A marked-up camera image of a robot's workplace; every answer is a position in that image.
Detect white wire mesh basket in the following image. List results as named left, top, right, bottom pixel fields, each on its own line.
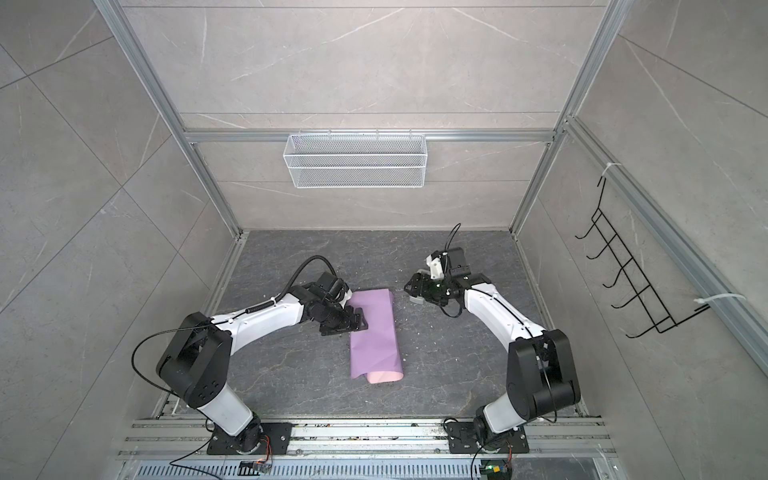
left=283, top=133, right=428, bottom=189

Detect pink wrapping paper sheet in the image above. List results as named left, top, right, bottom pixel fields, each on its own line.
left=350, top=289, right=404, bottom=384

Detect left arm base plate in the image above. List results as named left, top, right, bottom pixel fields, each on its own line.
left=206, top=422, right=293, bottom=456

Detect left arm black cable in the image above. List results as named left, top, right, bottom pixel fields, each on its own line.
left=272, top=254, right=337, bottom=304

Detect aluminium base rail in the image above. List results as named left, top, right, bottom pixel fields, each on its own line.
left=115, top=416, right=627, bottom=479

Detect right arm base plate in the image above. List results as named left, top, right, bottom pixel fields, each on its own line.
left=442, top=418, right=530, bottom=454

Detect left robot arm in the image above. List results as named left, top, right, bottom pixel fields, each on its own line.
left=156, top=272, right=368, bottom=442

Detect black wire hook rack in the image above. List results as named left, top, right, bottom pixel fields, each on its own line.
left=574, top=177, right=711, bottom=339

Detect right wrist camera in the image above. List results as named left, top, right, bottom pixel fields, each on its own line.
left=426, top=252, right=446, bottom=281

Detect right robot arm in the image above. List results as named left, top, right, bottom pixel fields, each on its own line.
left=404, top=248, right=582, bottom=446

